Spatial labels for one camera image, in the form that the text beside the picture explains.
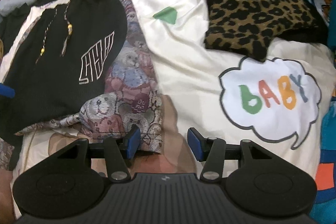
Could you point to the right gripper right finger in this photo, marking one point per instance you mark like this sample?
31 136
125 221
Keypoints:
210 151

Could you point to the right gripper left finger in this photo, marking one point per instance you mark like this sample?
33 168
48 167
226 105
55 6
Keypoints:
117 151

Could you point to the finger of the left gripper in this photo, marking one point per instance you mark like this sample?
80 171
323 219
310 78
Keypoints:
6 91

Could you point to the black shorts with bear trim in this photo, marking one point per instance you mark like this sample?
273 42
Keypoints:
87 62

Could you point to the cream cartoon bed sheet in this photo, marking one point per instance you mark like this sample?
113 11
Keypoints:
279 104

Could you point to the leopard print cloth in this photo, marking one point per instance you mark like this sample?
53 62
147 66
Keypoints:
247 27

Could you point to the teal cartoon blanket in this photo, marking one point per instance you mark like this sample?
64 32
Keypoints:
323 210

